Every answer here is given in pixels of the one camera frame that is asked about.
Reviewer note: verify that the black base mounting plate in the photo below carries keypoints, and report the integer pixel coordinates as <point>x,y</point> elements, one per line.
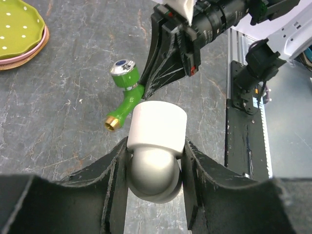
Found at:
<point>245,152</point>

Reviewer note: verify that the green plastic water faucet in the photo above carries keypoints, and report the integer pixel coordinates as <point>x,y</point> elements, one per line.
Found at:
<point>125,76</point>

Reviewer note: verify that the pink plate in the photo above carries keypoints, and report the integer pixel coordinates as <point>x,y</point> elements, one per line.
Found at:
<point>31,52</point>

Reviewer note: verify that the green dotted plate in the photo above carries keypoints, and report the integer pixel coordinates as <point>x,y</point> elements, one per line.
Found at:
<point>21,28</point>

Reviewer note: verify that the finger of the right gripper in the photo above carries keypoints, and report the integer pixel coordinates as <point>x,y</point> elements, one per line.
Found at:
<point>164,64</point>

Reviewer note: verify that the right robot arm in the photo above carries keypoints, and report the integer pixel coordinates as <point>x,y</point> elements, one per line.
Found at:
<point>280,29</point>

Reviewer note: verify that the grey slotted cable duct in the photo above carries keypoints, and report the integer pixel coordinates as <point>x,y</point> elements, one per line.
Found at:
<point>266,138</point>

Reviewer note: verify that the white pvc elbow fitting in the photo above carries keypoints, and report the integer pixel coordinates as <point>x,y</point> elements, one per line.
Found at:
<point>156,141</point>

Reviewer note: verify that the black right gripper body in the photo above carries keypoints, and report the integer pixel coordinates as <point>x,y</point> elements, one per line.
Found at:
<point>188,38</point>

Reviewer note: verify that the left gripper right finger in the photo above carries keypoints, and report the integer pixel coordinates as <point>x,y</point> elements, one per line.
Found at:
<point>220,201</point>

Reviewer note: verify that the tan bottom plate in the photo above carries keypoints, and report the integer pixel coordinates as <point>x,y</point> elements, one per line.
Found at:
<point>21,62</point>

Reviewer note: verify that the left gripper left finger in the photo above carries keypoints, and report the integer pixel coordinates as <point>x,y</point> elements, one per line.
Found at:
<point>92,200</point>

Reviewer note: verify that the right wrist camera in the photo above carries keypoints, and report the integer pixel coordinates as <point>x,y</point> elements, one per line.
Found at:
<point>184,7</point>

